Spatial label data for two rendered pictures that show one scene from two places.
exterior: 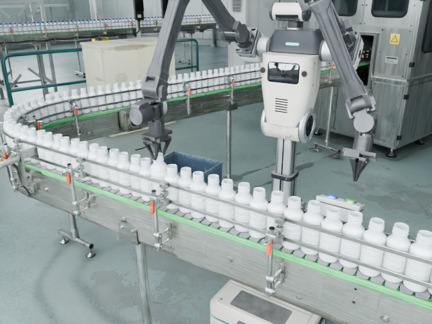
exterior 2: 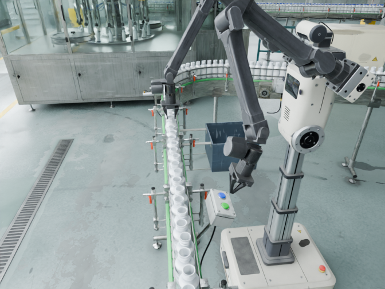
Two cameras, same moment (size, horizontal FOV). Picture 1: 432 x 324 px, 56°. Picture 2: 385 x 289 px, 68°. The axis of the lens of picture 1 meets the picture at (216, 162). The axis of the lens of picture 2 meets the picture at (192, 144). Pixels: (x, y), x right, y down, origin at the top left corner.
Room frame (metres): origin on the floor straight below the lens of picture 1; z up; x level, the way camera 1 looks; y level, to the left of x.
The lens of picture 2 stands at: (0.53, -0.98, 1.86)
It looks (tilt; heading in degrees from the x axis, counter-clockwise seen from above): 30 degrees down; 50
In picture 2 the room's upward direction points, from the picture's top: straight up
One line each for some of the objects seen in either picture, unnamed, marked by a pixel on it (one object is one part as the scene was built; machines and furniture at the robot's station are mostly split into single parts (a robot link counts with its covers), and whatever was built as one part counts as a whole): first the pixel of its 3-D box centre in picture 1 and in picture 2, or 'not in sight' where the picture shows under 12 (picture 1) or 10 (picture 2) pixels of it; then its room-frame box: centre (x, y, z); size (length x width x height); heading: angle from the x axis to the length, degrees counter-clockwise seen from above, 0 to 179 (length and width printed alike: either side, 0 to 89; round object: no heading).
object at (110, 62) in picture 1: (131, 84); (341, 63); (5.66, 1.17, 0.59); 1.10 x 0.62 x 1.18; 128
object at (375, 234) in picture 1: (373, 246); (181, 239); (0.94, -0.43, 1.08); 0.06 x 0.06 x 0.17
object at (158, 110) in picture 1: (154, 110); (168, 88); (1.36, 0.21, 1.36); 0.07 x 0.06 x 0.07; 147
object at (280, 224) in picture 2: not in sight; (279, 227); (1.79, -0.34, 0.49); 0.13 x 0.13 x 0.40; 56
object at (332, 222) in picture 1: (330, 234); (179, 215); (1.00, -0.33, 1.08); 0.06 x 0.06 x 0.17
